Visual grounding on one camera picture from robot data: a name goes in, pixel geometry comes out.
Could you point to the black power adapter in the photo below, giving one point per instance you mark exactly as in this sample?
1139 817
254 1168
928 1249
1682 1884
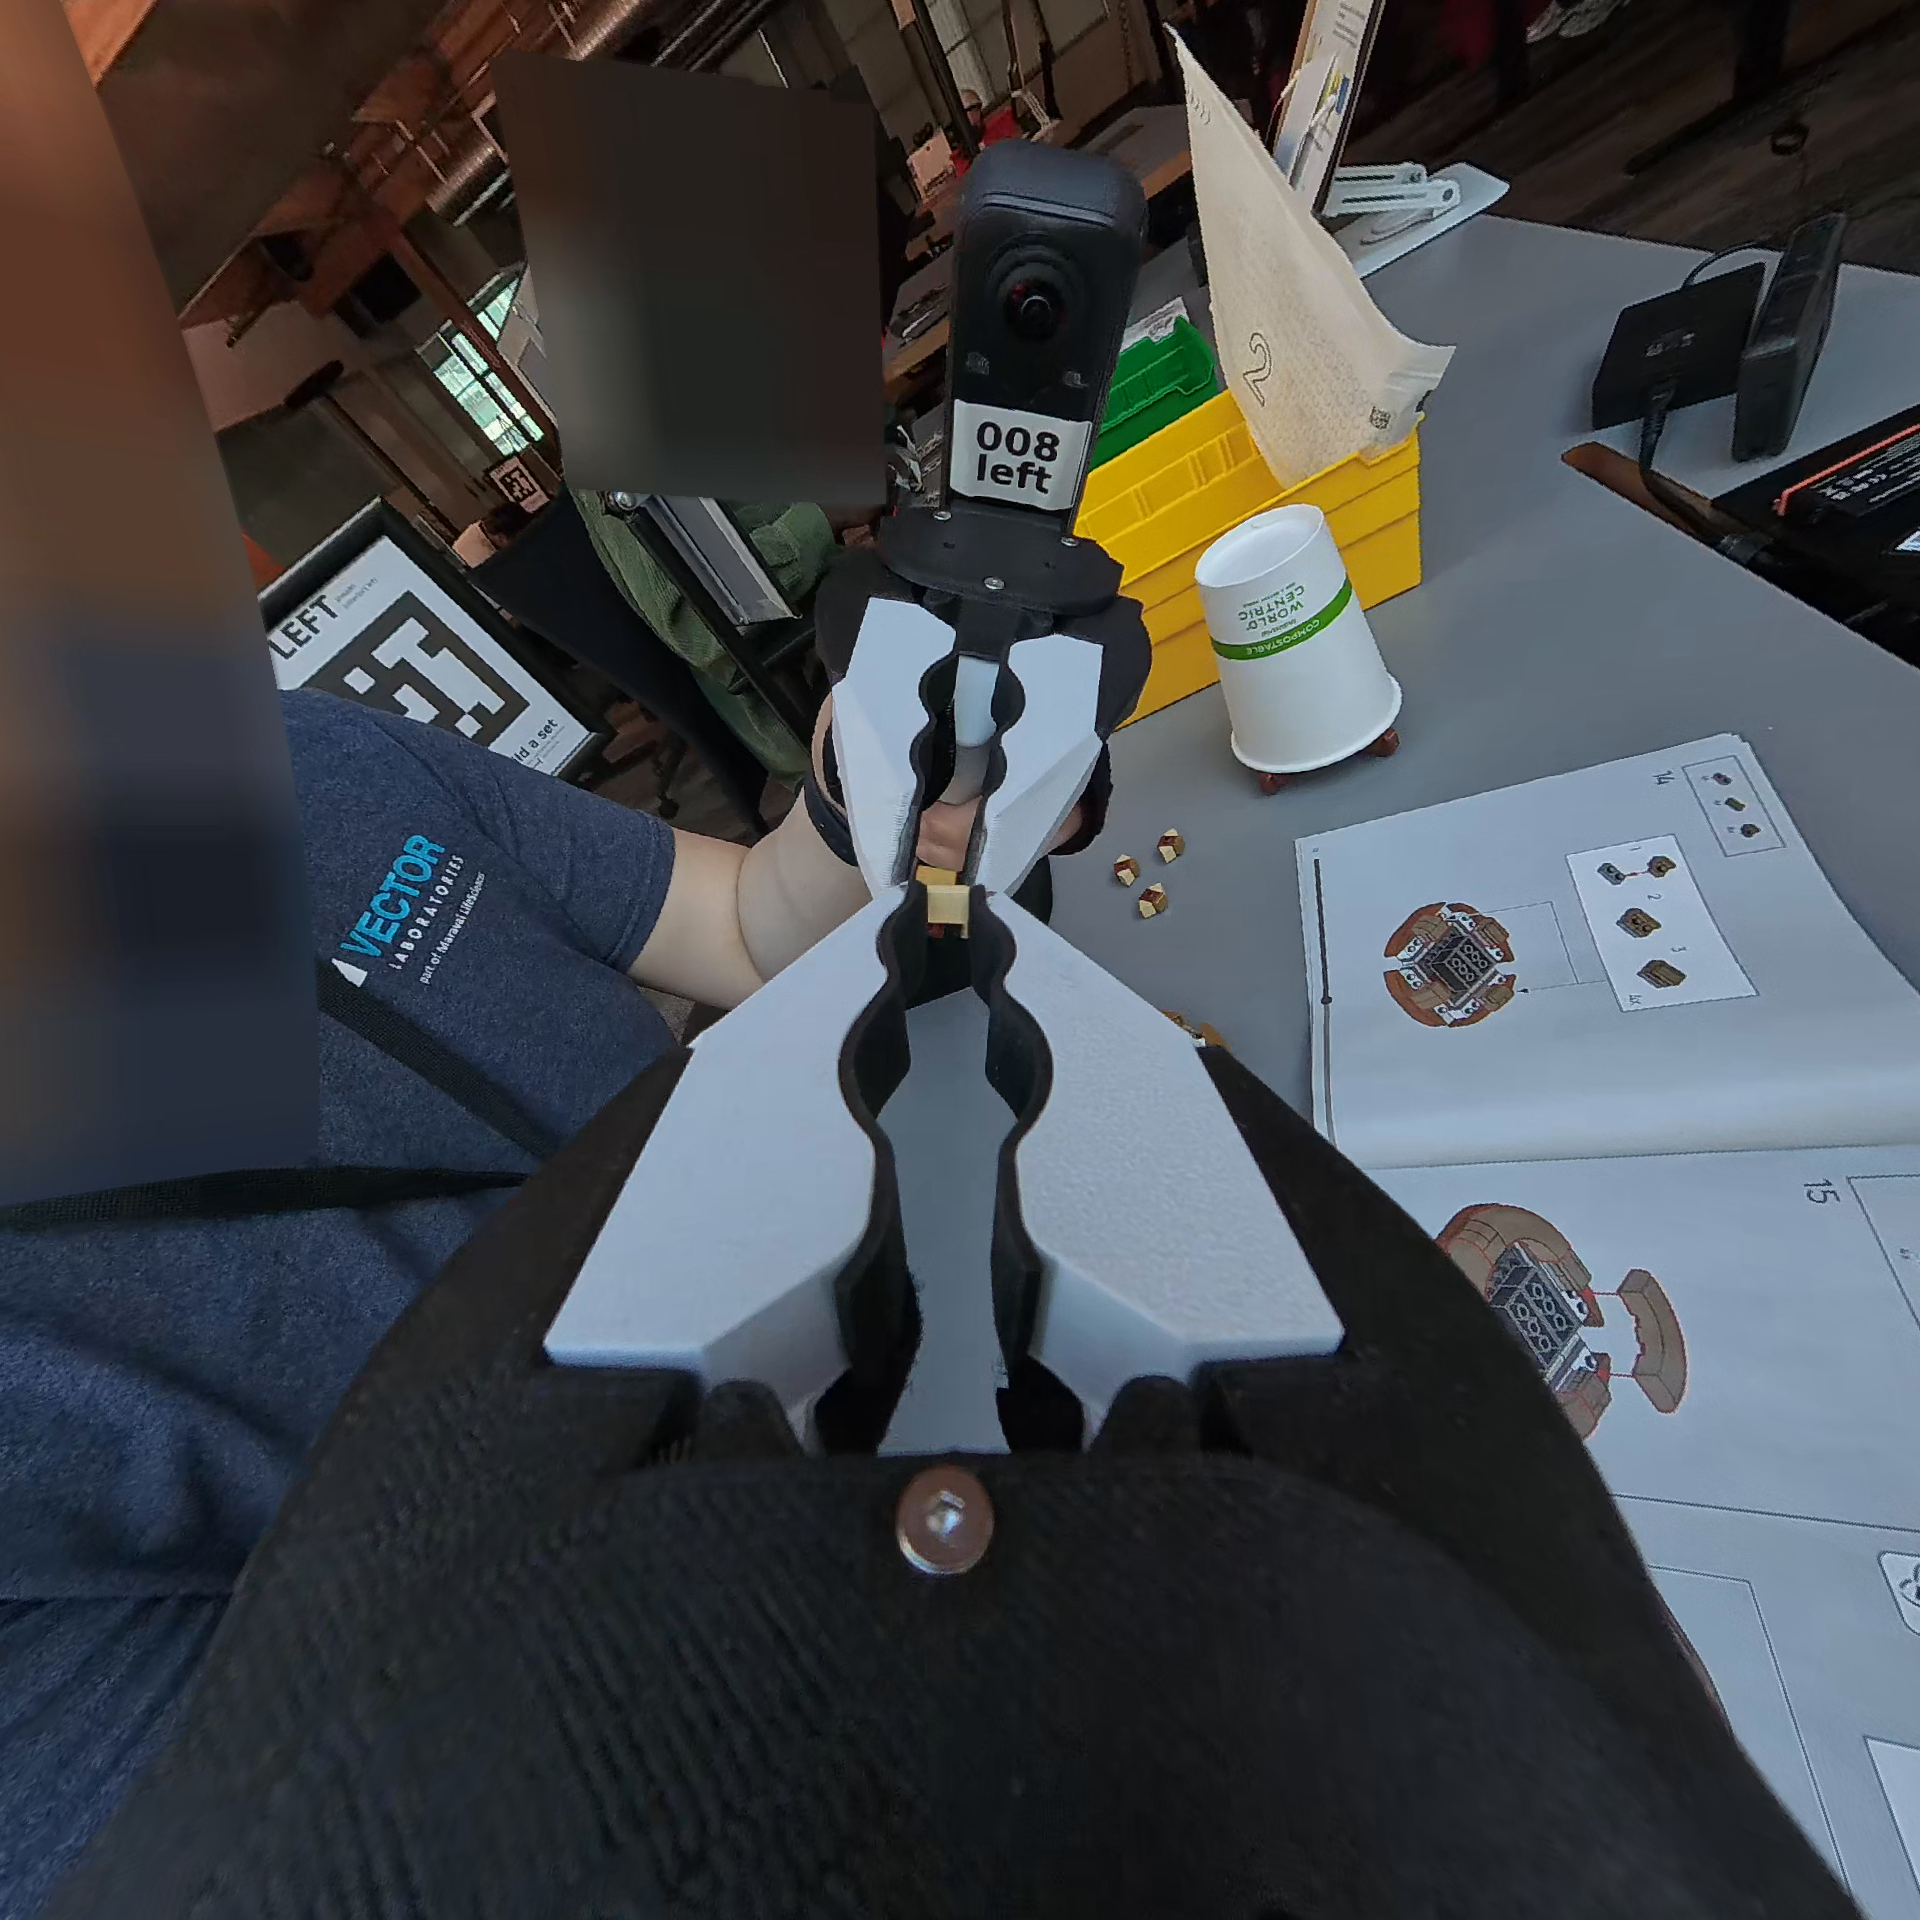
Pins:
1665 345

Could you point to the person's left hand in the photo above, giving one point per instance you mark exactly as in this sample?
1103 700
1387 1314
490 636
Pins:
953 833

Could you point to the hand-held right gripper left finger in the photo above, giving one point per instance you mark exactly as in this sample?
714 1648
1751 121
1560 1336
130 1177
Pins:
705 1201

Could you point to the printed instruction sheet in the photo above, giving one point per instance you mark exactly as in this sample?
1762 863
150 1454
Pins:
1329 76

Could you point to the yellow plastic bin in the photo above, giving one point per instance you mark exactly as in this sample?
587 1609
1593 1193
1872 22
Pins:
1171 600

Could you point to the white paper cup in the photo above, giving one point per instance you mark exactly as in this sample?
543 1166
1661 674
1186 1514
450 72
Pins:
1298 646

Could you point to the numbered paper bag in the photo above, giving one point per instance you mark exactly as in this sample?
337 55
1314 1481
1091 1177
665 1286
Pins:
1290 300

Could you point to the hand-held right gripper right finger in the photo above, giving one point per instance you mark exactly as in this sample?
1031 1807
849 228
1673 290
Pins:
1171 1201

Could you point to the framed marker sign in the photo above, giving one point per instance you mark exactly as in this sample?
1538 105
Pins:
422 662

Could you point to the black battery pack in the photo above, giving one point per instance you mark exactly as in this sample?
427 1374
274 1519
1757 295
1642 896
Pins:
1846 524

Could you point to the person in blue shirt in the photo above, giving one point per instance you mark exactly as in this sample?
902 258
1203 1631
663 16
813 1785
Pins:
450 839

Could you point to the small square marker tag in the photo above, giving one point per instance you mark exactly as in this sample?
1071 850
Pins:
517 482

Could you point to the black power bank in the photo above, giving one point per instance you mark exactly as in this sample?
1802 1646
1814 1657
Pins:
1786 339

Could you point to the silver framed panel on pole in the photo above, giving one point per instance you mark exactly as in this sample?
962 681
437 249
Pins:
721 555

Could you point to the white sheet stand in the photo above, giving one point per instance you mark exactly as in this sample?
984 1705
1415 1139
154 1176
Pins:
1411 202

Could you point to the green plastic bin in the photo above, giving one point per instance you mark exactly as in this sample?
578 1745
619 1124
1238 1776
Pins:
1155 376

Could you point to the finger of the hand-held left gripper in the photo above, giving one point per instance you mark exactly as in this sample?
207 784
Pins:
885 705
1058 720

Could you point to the lego instruction booklet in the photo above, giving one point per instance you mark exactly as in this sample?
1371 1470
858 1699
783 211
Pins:
1651 1050

